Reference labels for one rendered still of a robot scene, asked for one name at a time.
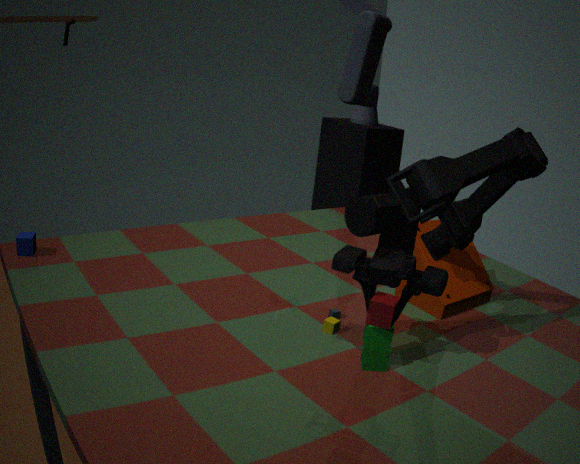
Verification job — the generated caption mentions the small yellow block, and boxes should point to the small yellow block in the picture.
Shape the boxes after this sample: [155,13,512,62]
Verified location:
[322,317,341,335]

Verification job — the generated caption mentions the green block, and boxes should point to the green block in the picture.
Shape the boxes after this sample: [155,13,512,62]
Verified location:
[361,345,391,372]
[363,324,394,351]

